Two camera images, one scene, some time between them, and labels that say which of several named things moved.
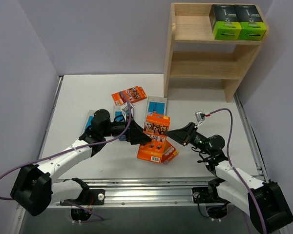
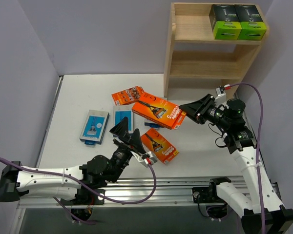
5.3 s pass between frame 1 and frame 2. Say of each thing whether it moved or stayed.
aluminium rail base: stayed
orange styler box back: stayed
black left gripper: moved
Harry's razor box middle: stayed
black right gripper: moved
